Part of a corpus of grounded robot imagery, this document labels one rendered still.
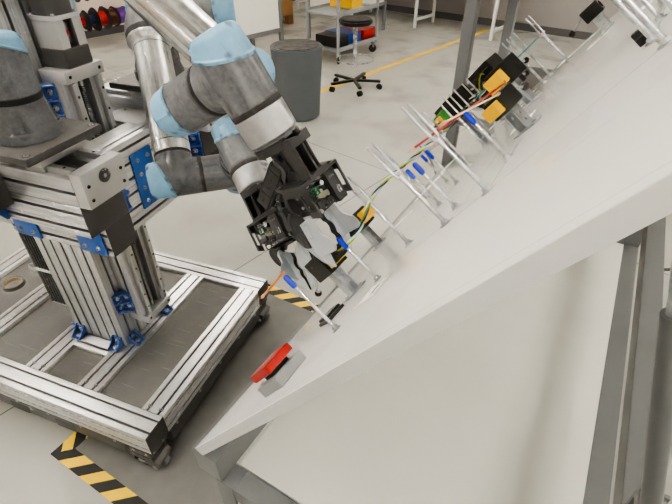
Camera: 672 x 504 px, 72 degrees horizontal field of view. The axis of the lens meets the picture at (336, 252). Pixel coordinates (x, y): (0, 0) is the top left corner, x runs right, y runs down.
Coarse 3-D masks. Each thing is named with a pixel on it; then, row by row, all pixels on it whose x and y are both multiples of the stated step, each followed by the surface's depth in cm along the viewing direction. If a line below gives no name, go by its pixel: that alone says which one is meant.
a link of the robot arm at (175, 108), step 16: (176, 80) 63; (160, 96) 64; (176, 96) 62; (192, 96) 61; (160, 112) 65; (176, 112) 64; (192, 112) 63; (208, 112) 62; (160, 128) 67; (176, 128) 66; (192, 128) 66
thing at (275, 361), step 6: (282, 348) 61; (288, 348) 61; (276, 354) 60; (282, 354) 60; (270, 360) 59; (276, 360) 60; (282, 360) 61; (264, 366) 59; (270, 366) 59; (276, 366) 59; (258, 372) 60; (264, 372) 59; (270, 372) 58; (276, 372) 60; (252, 378) 62; (258, 378) 61
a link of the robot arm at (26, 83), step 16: (0, 32) 96; (0, 48) 96; (16, 48) 98; (0, 64) 96; (16, 64) 99; (0, 80) 97; (16, 80) 100; (32, 80) 103; (0, 96) 100; (16, 96) 101
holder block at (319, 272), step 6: (312, 258) 75; (342, 258) 76; (306, 264) 78; (312, 264) 76; (318, 264) 75; (324, 264) 74; (312, 270) 78; (318, 270) 76; (324, 270) 75; (330, 270) 74; (318, 276) 78; (324, 276) 76
